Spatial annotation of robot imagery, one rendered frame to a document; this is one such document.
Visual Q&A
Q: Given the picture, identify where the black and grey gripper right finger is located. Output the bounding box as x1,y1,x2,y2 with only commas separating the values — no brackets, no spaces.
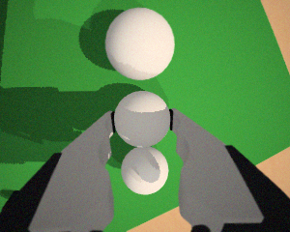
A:
169,108,290,232

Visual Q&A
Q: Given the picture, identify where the white ball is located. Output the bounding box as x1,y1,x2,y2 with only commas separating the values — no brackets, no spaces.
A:
114,91,170,148
105,7,175,80
121,146,168,194

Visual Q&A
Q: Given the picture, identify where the green golf mat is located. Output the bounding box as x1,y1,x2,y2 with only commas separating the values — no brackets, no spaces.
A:
0,0,290,232

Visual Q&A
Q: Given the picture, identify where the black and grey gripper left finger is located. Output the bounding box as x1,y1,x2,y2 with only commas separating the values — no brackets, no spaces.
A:
0,111,115,232

